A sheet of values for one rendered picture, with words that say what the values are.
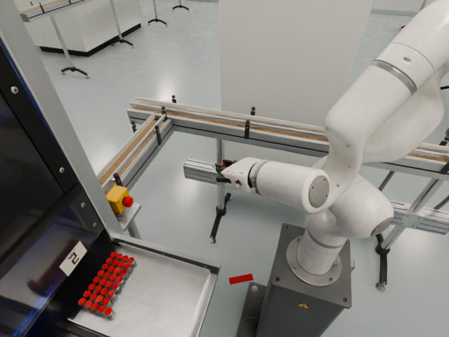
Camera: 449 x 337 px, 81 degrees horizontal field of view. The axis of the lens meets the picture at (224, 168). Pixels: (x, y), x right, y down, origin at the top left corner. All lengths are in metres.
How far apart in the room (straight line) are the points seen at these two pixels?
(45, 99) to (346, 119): 0.63
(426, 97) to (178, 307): 0.84
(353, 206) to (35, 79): 0.75
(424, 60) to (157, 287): 0.88
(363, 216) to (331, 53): 1.31
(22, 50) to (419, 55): 0.71
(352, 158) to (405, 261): 1.82
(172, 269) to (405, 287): 1.65
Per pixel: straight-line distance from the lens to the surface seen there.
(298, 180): 0.50
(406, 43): 0.55
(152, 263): 1.00
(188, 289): 0.94
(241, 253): 2.00
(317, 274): 1.01
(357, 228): 0.70
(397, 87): 0.53
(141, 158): 1.31
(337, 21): 1.80
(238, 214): 2.18
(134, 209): 1.16
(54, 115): 0.75
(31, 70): 0.70
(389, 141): 0.69
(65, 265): 0.92
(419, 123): 0.69
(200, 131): 1.51
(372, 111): 0.52
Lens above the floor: 1.75
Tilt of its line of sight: 44 degrees down
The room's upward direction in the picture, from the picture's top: straight up
